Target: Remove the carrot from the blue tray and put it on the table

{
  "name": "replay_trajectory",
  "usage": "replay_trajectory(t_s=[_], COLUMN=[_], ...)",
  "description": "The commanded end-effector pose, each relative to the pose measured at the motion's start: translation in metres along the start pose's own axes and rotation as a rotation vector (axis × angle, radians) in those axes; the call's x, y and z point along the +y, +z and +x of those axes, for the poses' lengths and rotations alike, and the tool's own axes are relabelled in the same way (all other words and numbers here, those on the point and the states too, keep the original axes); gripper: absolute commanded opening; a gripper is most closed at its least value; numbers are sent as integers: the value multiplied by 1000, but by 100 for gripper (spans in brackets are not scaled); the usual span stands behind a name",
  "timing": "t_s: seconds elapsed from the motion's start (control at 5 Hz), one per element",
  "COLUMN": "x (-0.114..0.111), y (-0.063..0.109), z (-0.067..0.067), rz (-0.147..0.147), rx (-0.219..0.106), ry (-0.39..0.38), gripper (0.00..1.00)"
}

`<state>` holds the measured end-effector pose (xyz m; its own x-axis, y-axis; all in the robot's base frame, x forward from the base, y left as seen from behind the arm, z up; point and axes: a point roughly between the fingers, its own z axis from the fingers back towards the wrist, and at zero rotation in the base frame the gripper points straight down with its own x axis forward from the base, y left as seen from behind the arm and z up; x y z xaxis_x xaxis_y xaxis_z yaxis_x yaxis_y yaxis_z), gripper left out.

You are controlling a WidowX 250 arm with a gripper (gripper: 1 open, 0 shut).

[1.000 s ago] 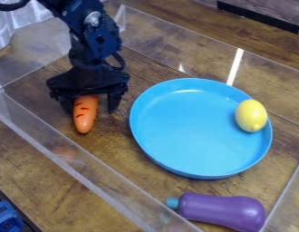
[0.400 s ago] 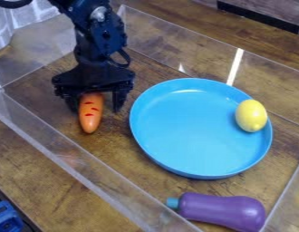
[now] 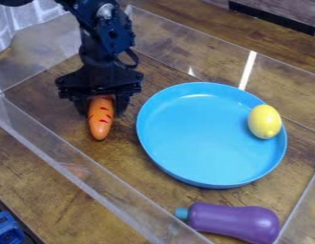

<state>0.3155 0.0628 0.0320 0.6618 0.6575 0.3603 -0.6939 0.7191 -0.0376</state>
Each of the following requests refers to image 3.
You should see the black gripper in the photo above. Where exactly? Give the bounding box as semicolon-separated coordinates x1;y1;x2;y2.
56;53;145;116

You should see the orange toy carrot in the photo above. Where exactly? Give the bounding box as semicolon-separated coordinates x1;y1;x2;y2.
88;95;115;140

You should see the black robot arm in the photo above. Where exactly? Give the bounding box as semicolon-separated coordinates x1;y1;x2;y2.
56;0;145;116

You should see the blue plastic tray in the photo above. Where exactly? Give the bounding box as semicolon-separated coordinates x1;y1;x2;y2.
137;82;288;189

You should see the yellow toy lemon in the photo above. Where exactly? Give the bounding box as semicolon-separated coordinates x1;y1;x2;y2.
248;104;283;139

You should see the blue plastic crate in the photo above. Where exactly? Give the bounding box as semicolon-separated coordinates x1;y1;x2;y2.
0;210;27;244

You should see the dark wooden baseboard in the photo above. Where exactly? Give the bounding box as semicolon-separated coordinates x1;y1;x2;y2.
228;0;315;36

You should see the purple toy eggplant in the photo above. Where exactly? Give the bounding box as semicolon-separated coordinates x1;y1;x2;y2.
174;202;280;244

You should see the clear acrylic enclosure wall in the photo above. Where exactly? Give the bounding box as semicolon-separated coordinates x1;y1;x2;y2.
0;0;315;244

